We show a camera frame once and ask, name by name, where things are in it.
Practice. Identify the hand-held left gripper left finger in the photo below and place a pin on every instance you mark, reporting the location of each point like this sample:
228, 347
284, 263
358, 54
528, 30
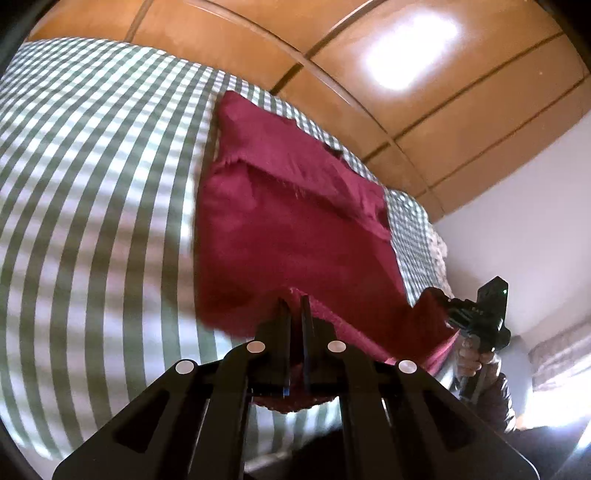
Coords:
270, 350

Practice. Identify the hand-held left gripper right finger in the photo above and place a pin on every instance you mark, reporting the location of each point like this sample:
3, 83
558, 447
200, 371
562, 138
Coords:
318, 350

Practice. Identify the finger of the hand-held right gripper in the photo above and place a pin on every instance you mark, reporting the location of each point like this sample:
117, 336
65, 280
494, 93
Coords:
436, 302

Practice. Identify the dark red fleece garment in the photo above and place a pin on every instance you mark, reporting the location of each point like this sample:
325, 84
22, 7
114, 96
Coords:
295, 221

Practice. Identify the person's right forearm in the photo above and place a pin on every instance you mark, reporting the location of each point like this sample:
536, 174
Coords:
496, 397

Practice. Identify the person's right hand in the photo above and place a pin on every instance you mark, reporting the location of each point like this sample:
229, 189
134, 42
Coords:
471, 357

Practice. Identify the floral quilt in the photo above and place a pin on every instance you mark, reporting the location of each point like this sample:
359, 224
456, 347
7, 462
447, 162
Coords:
441, 258

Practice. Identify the light patterned curtain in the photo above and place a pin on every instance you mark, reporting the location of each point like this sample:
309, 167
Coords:
561, 360

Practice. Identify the wooden wardrobe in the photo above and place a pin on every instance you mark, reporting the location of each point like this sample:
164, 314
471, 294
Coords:
415, 83

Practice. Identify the green checkered bed sheet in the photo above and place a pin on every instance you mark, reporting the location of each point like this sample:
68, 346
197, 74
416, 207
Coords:
97, 184

